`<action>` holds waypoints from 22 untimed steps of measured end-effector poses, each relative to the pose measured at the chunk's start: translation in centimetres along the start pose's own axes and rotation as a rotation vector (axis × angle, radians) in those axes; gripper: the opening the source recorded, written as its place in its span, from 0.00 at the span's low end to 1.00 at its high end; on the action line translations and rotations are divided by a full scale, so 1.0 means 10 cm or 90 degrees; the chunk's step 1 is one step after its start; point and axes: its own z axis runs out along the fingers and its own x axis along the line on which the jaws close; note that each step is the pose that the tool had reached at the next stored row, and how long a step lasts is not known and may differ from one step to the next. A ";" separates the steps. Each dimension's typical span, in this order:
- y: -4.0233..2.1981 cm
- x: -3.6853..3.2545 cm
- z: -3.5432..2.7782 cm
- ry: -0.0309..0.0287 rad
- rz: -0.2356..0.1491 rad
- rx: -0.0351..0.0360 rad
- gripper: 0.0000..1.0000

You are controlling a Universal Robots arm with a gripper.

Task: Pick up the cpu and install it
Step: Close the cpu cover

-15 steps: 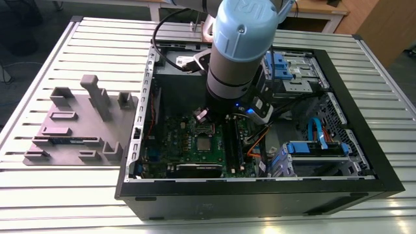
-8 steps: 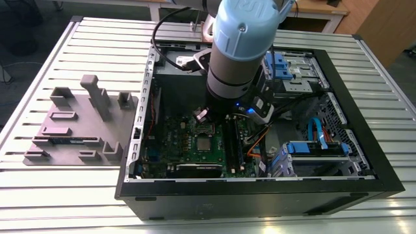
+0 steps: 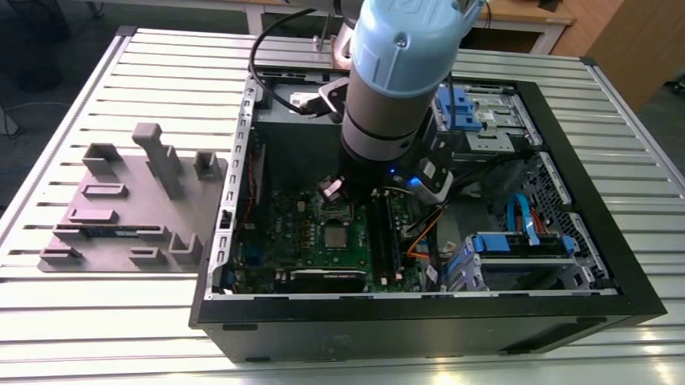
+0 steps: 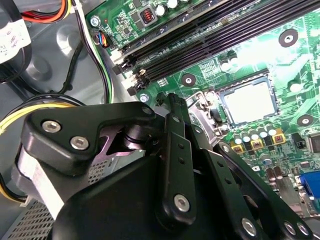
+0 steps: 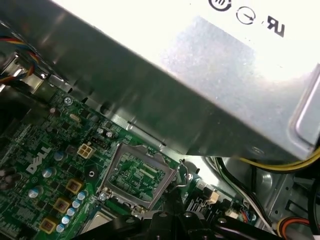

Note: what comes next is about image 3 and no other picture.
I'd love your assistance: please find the black chair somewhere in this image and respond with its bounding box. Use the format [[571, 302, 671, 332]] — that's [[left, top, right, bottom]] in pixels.
[[0, 0, 74, 95]]

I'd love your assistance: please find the black camera cable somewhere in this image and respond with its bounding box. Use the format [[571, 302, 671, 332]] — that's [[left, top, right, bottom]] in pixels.
[[250, 7, 322, 120]]

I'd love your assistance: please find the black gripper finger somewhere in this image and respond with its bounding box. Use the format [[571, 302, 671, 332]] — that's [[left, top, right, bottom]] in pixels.
[[318, 175, 350, 205]]

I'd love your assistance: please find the wooden cabinet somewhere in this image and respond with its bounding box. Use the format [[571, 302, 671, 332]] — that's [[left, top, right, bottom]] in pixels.
[[553, 0, 685, 111]]

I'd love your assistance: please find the green Dell motherboard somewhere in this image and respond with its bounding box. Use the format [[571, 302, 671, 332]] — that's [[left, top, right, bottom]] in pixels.
[[230, 176, 429, 296]]

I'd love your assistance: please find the wooden desk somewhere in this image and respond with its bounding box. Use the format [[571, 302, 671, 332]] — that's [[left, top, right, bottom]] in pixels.
[[471, 0, 580, 55]]

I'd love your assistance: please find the blue plastic bay latch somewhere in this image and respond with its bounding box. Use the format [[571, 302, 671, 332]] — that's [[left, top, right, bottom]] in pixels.
[[434, 86, 484, 132]]

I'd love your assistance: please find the CPU socket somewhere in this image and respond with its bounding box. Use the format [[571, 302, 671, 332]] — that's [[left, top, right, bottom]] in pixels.
[[320, 221, 358, 253]]

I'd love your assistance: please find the silver CPU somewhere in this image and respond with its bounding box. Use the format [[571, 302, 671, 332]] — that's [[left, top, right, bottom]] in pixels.
[[324, 228, 353, 249]]

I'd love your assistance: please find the black PC case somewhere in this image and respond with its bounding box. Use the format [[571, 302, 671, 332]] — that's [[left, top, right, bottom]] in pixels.
[[187, 63, 670, 364]]

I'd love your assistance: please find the metal drive cage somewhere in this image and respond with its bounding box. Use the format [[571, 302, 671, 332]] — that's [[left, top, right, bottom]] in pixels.
[[428, 83, 543, 173]]

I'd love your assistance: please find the black RAM slot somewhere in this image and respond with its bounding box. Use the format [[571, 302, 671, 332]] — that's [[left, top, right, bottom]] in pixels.
[[366, 191, 388, 282], [381, 192, 402, 281], [376, 194, 396, 281]]

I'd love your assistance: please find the metal disk bay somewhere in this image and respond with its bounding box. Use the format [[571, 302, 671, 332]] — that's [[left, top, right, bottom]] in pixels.
[[441, 232, 617, 294]]

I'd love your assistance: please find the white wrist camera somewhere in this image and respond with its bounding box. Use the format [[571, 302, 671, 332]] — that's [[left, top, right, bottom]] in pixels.
[[410, 156, 456, 206], [318, 78, 353, 120]]

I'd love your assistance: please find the white frame table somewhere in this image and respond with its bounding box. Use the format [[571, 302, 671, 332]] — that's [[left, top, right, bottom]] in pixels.
[[79, 0, 344, 37]]

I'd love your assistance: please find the grey power supply unit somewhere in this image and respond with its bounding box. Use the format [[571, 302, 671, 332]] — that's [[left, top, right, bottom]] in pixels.
[[250, 82, 349, 192]]

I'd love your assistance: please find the empty blue disk carrier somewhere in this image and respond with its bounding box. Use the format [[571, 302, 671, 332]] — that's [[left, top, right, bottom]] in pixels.
[[443, 239, 479, 293]]

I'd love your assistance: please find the orange wire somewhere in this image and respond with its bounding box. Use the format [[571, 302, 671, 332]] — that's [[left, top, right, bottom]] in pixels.
[[405, 202, 449, 260]]

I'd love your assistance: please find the black cable bundle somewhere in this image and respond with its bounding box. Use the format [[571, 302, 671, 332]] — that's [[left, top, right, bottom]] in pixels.
[[401, 150, 540, 241]]

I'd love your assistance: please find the graphics card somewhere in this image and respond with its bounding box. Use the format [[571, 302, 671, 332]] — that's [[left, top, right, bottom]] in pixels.
[[273, 267, 370, 294]]

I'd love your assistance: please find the grey parts rack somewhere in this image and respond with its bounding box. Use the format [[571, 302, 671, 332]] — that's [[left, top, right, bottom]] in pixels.
[[35, 122, 230, 274]]

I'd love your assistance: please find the hard disk in blue carrier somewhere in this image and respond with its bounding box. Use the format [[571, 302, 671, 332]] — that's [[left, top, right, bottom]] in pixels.
[[464, 232, 579, 261]]

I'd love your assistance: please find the blue data wire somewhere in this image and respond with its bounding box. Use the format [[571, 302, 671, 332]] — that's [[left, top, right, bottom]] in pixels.
[[505, 192, 543, 245]]

